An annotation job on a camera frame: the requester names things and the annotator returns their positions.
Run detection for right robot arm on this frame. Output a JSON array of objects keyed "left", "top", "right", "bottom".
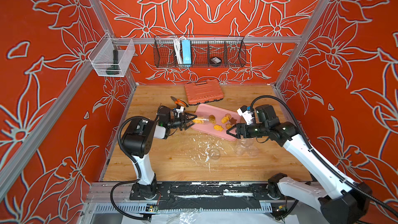
[{"left": 234, "top": 105, "right": 398, "bottom": 224}]

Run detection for small black box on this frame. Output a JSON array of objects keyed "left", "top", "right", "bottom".
[{"left": 209, "top": 57, "right": 222, "bottom": 66}]

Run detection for pink plastic tray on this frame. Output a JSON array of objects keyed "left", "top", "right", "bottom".
[{"left": 192, "top": 104, "right": 241, "bottom": 141}]

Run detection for orange tool case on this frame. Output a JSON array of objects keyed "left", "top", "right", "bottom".
[{"left": 184, "top": 79, "right": 224, "bottom": 105}]

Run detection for clear acrylic wall box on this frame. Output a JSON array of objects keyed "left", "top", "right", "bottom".
[{"left": 88, "top": 33, "right": 135, "bottom": 77}]

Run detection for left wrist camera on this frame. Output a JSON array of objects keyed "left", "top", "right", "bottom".
[{"left": 175, "top": 106, "right": 185, "bottom": 117}]

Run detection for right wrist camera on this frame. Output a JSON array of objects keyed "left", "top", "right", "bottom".
[{"left": 237, "top": 105, "right": 255, "bottom": 125}]

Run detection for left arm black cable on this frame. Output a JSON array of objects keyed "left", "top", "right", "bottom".
[{"left": 110, "top": 116, "right": 156, "bottom": 222}]

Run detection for clear cookie jar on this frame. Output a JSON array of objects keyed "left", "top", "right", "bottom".
[
  {"left": 192, "top": 116, "right": 210, "bottom": 124},
  {"left": 234, "top": 140, "right": 250, "bottom": 156}
]

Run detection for tan oval cookie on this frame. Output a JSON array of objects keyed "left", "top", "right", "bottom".
[{"left": 208, "top": 115, "right": 217, "bottom": 124}]

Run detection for dark green brush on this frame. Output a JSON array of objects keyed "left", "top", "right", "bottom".
[{"left": 106, "top": 49, "right": 120, "bottom": 75}]

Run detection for light blue box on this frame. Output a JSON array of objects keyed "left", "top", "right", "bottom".
[{"left": 181, "top": 39, "right": 192, "bottom": 67}]

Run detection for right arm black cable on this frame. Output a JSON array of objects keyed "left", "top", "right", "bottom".
[{"left": 250, "top": 95, "right": 398, "bottom": 222}]

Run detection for black wire wall basket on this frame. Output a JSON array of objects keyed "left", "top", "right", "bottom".
[{"left": 153, "top": 34, "right": 247, "bottom": 68}]

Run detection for orange handled pliers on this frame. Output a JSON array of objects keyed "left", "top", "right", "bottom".
[{"left": 171, "top": 96, "right": 189, "bottom": 108}]

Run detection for brown star cookie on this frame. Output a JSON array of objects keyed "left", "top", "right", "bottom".
[{"left": 229, "top": 118, "right": 237, "bottom": 125}]

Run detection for white coiled cable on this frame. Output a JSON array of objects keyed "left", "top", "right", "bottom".
[{"left": 172, "top": 37, "right": 183, "bottom": 65}]

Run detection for clear cookie jar front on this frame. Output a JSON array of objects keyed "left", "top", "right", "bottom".
[{"left": 192, "top": 116, "right": 210, "bottom": 124}]

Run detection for yellow fish cookie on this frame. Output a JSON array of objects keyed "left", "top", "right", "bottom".
[{"left": 213, "top": 124, "right": 224, "bottom": 132}]

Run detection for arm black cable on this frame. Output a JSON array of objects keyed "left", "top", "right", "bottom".
[
  {"left": 110, "top": 116, "right": 156, "bottom": 222},
  {"left": 250, "top": 95, "right": 398, "bottom": 222}
]

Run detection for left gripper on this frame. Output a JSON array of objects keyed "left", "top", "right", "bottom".
[{"left": 166, "top": 113, "right": 196, "bottom": 132}]

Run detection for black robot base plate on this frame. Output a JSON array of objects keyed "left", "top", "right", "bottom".
[{"left": 129, "top": 181, "right": 294, "bottom": 213}]

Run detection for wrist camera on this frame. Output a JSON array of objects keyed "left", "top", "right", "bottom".
[
  {"left": 237, "top": 105, "right": 255, "bottom": 125},
  {"left": 175, "top": 106, "right": 185, "bottom": 117}
]

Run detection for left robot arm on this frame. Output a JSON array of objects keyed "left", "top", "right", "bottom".
[{"left": 117, "top": 105, "right": 198, "bottom": 200}]

